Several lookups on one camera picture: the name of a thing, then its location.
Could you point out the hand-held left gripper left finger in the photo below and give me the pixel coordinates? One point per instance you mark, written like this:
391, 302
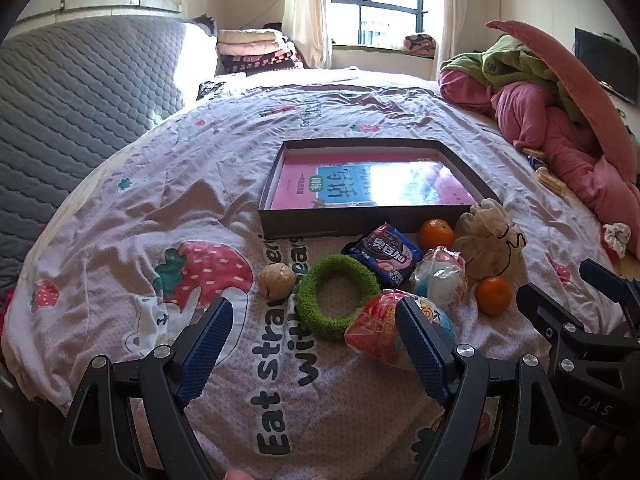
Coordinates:
207, 345

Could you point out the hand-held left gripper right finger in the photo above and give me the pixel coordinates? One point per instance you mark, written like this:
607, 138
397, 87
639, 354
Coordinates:
420, 350

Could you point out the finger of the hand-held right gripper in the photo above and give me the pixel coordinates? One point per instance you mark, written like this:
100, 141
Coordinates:
537, 305
607, 280

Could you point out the orange tangerine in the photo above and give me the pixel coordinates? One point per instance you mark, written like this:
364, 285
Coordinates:
494, 296
436, 235

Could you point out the red snack cup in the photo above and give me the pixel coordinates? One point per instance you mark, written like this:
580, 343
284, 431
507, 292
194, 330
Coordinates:
375, 332

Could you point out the clear bag with toy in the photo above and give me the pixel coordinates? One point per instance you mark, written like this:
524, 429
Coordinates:
440, 277

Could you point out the tan walnut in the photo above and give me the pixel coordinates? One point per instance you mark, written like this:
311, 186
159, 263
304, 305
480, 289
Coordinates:
276, 280

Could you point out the blue cookie packet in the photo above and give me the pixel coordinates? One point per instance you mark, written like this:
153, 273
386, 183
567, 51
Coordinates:
385, 255

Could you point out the grey cardboard box tray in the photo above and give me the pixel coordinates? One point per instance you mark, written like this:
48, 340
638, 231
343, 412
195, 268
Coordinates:
310, 222

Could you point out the white red scrunchie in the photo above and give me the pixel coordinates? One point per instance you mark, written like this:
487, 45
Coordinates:
616, 240

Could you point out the yellow biscuit packet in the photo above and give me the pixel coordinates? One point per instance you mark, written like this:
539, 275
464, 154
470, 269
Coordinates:
550, 181

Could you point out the small blue snack packet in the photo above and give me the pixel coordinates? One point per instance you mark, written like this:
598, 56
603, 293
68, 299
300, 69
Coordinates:
536, 162

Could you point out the small biscuit packet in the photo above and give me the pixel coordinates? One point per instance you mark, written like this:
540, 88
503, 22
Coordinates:
534, 152

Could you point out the strawberry printed bedsheet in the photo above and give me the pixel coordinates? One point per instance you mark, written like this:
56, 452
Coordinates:
175, 200

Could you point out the pink quilt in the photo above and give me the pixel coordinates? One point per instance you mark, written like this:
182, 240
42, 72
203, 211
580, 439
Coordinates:
550, 130

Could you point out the long pink cushion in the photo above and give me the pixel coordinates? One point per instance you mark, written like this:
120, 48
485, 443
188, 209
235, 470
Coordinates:
580, 80

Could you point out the black television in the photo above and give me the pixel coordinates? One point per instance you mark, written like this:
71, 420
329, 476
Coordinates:
605, 62

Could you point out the green blanket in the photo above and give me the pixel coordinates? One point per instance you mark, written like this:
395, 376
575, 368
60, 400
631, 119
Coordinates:
520, 65

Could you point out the grey quilted headboard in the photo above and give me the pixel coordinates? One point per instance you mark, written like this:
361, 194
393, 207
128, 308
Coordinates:
75, 110

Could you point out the folded patterned cloth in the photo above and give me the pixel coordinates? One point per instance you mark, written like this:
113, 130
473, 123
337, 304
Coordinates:
420, 45

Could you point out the stack of folded blankets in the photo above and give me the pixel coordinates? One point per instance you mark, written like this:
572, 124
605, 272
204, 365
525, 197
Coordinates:
250, 50

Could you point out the narrow white curtain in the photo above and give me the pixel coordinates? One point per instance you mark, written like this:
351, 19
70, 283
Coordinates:
444, 10

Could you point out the wide white curtain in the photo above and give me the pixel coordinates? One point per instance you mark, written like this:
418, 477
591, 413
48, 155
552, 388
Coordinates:
305, 10

